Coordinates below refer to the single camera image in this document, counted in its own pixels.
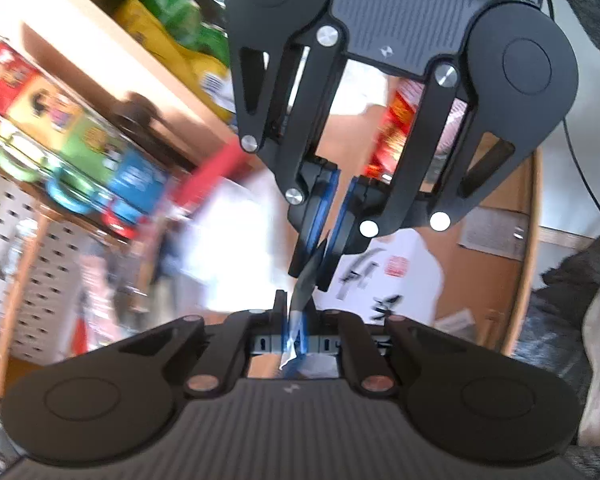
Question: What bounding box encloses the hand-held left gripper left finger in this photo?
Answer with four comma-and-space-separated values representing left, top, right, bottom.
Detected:
109, 289, 288, 398

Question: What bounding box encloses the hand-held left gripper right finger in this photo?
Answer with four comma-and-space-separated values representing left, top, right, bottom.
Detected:
301, 309, 482, 398

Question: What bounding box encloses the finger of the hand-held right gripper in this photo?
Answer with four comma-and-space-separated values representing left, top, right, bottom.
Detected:
229, 22, 349, 279
314, 59, 565, 295

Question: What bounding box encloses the white bag with black calligraphy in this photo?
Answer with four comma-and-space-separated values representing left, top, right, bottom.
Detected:
312, 227, 447, 332

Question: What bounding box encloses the red printed snack packet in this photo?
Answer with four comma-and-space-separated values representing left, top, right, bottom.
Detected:
367, 77, 469, 192

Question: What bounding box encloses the red box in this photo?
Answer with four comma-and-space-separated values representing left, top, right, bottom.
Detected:
172, 142, 252, 212

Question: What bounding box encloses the grey label sticker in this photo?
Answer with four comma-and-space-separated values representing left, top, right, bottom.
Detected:
457, 207, 529, 262

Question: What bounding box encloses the blue cartoon mug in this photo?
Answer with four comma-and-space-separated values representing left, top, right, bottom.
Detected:
102, 152, 174, 242

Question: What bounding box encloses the black round knob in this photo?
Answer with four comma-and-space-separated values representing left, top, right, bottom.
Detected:
112, 92, 157, 137

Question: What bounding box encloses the green packet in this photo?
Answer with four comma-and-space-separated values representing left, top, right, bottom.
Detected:
129, 0, 232, 67

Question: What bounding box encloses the dark fuzzy cloth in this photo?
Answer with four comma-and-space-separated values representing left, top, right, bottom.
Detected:
514, 0, 600, 480

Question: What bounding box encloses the yellow packet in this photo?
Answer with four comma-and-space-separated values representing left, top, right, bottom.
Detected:
112, 0, 237, 124

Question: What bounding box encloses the white pegboard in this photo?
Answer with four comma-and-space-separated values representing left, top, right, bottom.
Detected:
0, 160, 107, 367

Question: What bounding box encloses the wooden cabinet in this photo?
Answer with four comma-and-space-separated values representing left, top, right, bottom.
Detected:
0, 0, 546, 402

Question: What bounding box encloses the red cartoon mug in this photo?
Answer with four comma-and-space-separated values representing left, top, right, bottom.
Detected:
0, 42, 39, 107

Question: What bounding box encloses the thin black cable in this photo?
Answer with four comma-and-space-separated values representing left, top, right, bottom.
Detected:
540, 0, 600, 234

